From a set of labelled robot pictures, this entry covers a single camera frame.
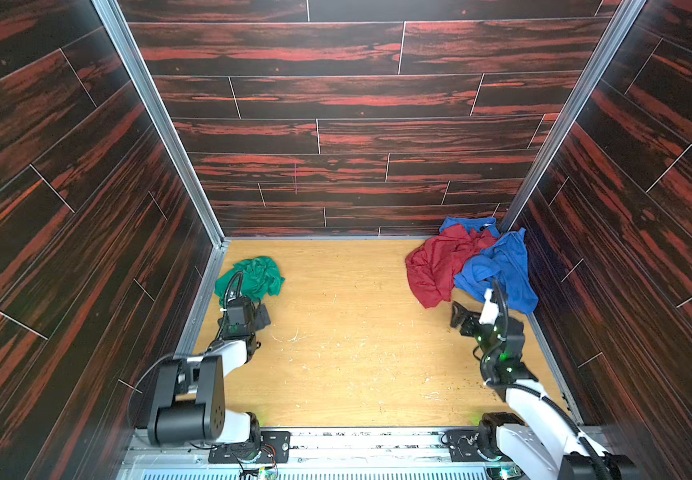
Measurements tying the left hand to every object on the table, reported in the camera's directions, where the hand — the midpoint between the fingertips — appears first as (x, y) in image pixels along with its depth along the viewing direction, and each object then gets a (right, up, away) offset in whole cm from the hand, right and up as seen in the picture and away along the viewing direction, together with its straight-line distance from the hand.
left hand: (248, 311), depth 94 cm
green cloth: (+2, +11, +8) cm, 13 cm away
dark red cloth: (+63, +14, +13) cm, 65 cm away
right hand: (+69, +3, -10) cm, 70 cm away
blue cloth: (+89, +16, +13) cm, 92 cm away
